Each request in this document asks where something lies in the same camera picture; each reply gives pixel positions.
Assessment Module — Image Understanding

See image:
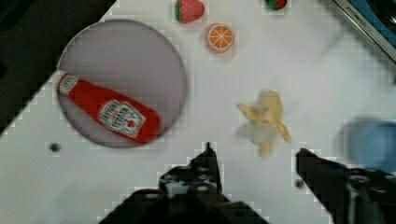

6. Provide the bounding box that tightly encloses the red plush ketchup bottle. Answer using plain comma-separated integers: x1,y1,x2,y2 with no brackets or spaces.
57,73,161,144

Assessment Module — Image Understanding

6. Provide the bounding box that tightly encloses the orange slice toy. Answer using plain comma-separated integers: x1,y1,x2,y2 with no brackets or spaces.
205,23,235,53

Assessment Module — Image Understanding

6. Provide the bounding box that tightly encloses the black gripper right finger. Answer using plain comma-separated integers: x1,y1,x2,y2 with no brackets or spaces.
296,148,396,224

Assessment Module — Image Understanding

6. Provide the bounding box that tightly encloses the plush strawberry with green top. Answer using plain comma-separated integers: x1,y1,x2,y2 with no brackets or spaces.
175,0,205,23

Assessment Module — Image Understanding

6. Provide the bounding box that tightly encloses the blue plastic cup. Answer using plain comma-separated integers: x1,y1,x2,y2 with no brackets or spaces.
348,120,396,173

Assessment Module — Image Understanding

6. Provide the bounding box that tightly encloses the small red strawberry toy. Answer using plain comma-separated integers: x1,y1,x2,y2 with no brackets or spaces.
264,0,288,10

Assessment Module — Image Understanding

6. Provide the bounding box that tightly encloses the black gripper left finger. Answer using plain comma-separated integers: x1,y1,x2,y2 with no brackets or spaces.
98,144,269,224

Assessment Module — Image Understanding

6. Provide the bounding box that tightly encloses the round grey plate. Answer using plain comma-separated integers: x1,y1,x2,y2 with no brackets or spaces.
57,20,189,149

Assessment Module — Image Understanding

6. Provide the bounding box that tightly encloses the yellow plush peeled banana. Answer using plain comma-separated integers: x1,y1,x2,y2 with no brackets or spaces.
237,91,292,158

